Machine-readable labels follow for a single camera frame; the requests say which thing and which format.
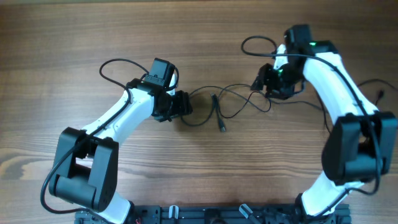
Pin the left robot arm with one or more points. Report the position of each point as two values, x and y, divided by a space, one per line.
85 167

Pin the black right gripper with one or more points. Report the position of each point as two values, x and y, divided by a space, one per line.
265 71

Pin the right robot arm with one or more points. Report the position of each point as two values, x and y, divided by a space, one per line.
359 147

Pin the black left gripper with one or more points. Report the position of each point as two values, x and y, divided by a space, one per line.
184 106

